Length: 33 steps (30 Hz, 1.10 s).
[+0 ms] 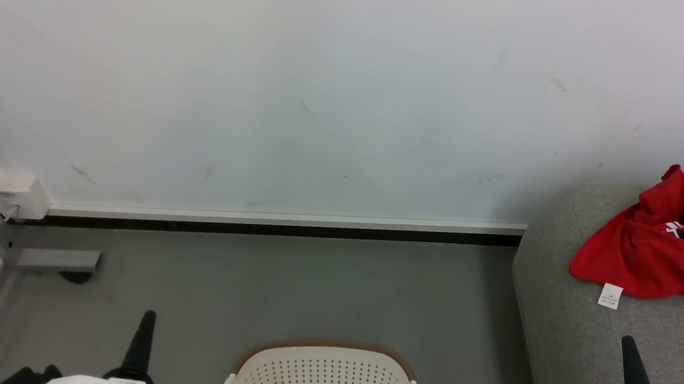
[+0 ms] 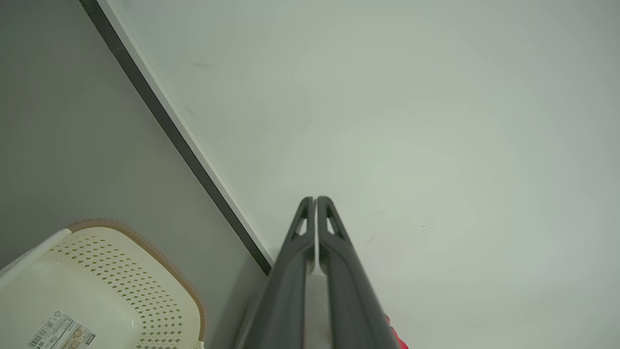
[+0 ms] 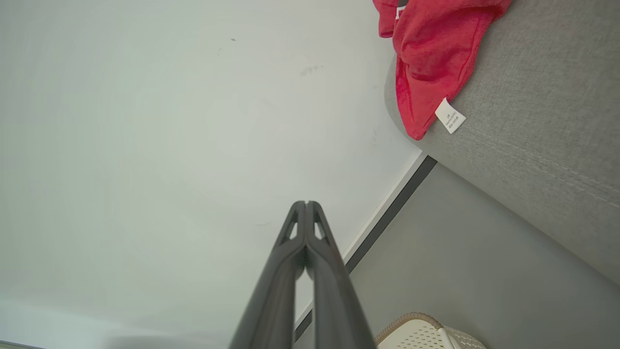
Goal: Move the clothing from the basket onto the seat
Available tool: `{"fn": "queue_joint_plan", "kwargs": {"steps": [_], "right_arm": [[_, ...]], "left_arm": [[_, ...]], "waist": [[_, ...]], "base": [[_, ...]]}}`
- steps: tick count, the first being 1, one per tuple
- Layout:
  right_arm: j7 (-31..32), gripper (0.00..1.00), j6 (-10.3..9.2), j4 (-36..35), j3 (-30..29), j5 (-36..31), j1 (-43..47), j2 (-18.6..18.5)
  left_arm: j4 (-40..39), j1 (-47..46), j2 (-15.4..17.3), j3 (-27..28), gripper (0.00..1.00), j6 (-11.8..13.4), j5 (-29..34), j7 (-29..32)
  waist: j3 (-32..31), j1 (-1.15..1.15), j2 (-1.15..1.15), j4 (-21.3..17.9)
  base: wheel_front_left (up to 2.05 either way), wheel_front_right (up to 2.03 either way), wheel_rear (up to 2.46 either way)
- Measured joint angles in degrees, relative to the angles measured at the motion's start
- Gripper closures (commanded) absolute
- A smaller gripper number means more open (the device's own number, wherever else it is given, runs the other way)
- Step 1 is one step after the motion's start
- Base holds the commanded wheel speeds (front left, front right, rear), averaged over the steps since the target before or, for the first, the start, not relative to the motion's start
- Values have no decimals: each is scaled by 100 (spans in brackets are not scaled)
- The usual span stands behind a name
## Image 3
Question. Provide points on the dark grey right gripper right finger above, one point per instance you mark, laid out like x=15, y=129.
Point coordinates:
x=336, y=300

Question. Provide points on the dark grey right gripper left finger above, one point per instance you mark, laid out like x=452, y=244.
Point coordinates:
x=271, y=300

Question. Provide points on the red garment with white trim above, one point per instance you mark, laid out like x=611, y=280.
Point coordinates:
x=431, y=48

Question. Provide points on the beige perforated laundry basket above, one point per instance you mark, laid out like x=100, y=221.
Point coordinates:
x=416, y=337

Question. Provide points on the grey fabric sofa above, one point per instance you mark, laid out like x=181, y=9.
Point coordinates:
x=533, y=97

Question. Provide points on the dark wall baseboard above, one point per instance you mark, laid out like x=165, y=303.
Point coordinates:
x=390, y=208

